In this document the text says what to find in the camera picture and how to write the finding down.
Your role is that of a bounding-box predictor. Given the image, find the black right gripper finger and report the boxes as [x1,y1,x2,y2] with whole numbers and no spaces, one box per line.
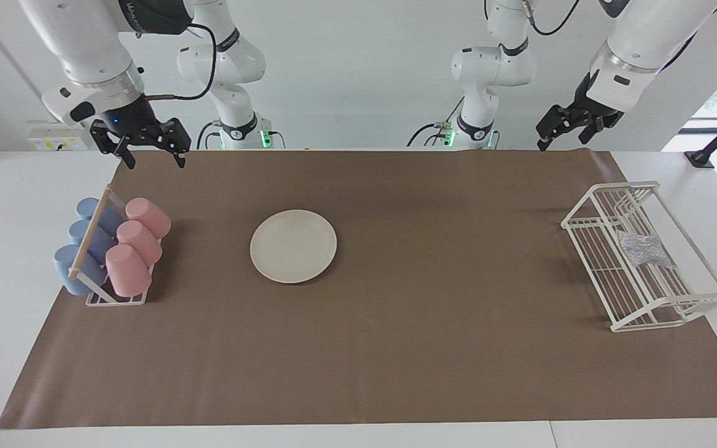
[159,118,192,169]
[90,121,136,169]

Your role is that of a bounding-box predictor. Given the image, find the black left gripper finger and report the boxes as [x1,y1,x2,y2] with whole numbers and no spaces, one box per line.
[579,120,609,146]
[536,106,577,152]

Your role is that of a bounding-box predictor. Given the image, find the clear plastic packet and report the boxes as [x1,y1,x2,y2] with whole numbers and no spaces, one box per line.
[618,231,677,268]

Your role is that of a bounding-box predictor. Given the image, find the cream round plate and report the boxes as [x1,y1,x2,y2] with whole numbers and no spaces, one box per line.
[250,210,338,284]

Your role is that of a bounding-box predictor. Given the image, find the white power strip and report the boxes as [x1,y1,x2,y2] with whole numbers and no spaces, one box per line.
[27,123,95,151]

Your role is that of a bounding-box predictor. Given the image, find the blue plastic cup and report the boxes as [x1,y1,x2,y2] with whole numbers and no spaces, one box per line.
[76,197,126,236]
[68,219,116,262]
[54,245,108,296]

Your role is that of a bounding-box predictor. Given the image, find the pink plastic cup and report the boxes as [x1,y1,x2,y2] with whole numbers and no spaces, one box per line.
[105,244,152,297]
[125,197,172,240]
[116,220,163,266]

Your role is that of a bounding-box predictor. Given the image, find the brown table mat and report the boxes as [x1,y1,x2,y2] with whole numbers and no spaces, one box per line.
[0,150,717,430]

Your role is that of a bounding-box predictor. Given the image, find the black right base cable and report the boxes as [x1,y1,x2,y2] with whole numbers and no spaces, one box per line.
[196,121,220,150]

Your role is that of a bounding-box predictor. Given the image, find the black base cable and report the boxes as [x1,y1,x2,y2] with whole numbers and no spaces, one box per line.
[196,121,220,150]
[407,96,466,148]

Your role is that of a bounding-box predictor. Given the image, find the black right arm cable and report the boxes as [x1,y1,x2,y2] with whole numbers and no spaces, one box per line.
[146,24,217,101]

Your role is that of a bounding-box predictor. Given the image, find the cup rack with wooden handle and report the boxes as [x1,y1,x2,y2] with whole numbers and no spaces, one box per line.
[68,187,163,307]

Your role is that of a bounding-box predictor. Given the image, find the black left base cable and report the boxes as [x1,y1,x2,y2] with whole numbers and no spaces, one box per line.
[407,96,466,148]

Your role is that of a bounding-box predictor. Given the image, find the white wire dish rack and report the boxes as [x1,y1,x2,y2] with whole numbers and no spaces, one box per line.
[561,181,717,333]

